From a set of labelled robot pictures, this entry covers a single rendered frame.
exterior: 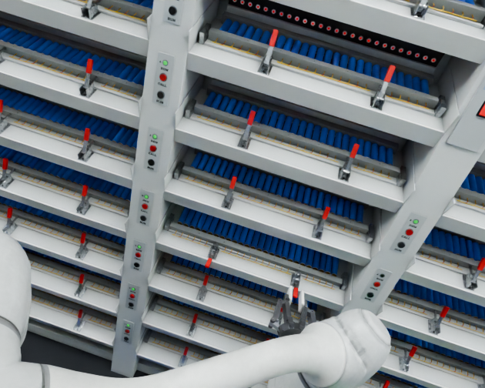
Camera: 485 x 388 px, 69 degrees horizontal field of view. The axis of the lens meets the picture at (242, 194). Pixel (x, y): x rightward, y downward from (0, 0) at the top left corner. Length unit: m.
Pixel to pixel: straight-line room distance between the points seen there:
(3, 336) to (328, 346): 0.46
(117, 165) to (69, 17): 0.39
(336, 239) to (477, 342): 0.55
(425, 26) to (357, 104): 0.19
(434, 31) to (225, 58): 0.44
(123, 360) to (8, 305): 1.10
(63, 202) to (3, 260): 0.68
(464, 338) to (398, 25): 0.92
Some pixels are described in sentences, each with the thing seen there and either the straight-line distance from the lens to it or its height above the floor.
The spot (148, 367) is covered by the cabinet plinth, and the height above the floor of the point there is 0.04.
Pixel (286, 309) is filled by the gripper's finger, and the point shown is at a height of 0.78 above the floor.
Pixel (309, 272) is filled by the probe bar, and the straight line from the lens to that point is 1.14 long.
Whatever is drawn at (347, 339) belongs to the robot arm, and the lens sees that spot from 0.66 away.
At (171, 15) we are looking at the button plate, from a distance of 0.89.
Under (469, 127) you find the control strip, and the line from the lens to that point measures 0.92.
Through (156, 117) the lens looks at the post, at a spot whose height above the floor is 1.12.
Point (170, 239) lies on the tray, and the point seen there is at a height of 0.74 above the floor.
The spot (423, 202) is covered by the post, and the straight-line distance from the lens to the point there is 0.98.
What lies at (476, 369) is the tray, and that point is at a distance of 1.52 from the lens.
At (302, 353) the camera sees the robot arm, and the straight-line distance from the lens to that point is 0.61.
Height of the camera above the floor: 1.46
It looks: 30 degrees down
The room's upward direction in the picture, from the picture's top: 17 degrees clockwise
